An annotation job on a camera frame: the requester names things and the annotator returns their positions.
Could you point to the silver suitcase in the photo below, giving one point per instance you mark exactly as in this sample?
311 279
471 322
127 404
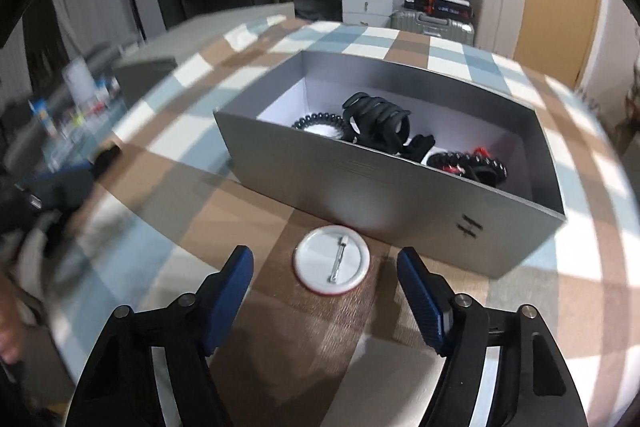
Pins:
434 26

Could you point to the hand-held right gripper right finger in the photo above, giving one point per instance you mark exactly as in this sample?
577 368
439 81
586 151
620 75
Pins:
425 302

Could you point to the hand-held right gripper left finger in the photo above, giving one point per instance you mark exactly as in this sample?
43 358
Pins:
231 302

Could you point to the grey cabinet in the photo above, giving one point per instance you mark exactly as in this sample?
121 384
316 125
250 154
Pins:
165 52

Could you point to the person's left forearm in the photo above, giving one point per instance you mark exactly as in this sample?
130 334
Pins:
9 322

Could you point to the checked tablecloth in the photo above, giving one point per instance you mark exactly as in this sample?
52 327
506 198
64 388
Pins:
175 192

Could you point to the black spiral tie red beads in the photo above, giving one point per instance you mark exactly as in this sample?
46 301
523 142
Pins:
470 167

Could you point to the silver cardboard box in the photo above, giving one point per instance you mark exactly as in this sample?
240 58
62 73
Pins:
350 192

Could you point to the red black flat box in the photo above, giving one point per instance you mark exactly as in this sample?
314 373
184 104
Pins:
447 6

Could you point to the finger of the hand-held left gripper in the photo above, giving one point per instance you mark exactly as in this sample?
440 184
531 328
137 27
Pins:
105 159

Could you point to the clear red hair clip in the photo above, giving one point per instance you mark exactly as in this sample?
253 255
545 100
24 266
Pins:
482 151

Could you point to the clutter of small bottles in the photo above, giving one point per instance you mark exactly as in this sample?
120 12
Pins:
80 99

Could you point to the large black claw clip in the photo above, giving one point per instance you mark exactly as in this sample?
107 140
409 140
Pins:
375 122

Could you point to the small black claw clip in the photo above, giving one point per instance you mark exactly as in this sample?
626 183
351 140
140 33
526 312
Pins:
420 144

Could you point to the white round pin badge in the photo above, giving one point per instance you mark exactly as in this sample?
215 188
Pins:
332 259

